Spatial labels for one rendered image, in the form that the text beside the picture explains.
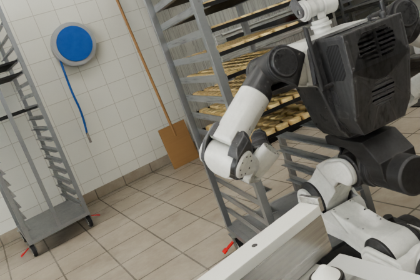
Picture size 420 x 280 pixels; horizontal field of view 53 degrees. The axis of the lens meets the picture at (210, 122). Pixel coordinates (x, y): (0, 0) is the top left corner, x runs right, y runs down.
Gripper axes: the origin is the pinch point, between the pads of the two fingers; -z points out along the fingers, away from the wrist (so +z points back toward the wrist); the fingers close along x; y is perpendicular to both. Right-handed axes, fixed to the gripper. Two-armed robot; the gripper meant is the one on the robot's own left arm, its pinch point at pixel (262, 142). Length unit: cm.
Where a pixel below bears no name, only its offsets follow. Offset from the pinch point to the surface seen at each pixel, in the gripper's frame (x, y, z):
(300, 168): -37, -8, -60
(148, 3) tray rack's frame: 67, 37, -50
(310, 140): -18, -17, -45
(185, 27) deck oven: 56, 60, -227
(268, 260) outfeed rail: 20, -10, 113
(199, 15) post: 51, 6, 3
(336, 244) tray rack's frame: -54, -15, -9
